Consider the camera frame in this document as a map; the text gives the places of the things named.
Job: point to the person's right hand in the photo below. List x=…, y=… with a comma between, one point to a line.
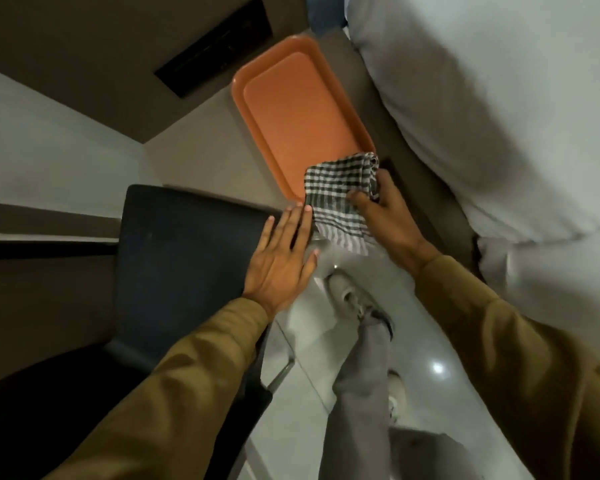
x=397, y=227

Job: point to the person's left hand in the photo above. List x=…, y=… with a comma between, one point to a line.
x=275, y=267

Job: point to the person's right thumb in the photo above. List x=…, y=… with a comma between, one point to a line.
x=361, y=198

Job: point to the person's left middle finger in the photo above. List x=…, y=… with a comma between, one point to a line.
x=292, y=228

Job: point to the person's left thumb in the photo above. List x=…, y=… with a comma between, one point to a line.
x=310, y=268

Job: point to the person's left little finger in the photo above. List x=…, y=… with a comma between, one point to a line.
x=265, y=237

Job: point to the black white checked cloth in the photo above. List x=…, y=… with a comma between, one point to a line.
x=332, y=199

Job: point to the person's left forearm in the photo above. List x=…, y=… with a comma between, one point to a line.
x=175, y=394

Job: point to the person's right forearm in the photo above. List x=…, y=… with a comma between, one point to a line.
x=520, y=374

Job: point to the person's left white shoe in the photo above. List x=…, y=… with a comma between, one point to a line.
x=350, y=297

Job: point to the person's white shoe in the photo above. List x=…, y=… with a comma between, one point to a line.
x=397, y=394
x=350, y=297

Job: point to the black chair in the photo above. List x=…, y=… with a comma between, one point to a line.
x=175, y=264

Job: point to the orange plastic tray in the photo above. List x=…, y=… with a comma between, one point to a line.
x=300, y=114

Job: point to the person's left leg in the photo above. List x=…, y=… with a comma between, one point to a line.
x=357, y=409

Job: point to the person's leg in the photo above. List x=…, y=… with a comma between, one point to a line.
x=430, y=457
x=357, y=409

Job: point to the person's right white shoe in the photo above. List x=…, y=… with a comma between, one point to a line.
x=397, y=394

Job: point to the blue cloth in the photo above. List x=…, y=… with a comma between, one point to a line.
x=326, y=12

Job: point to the white bed sheet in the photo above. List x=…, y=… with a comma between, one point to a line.
x=560, y=294

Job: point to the person's right leg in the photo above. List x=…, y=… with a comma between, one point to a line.
x=430, y=457

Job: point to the black wall vent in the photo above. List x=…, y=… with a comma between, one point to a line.
x=215, y=47

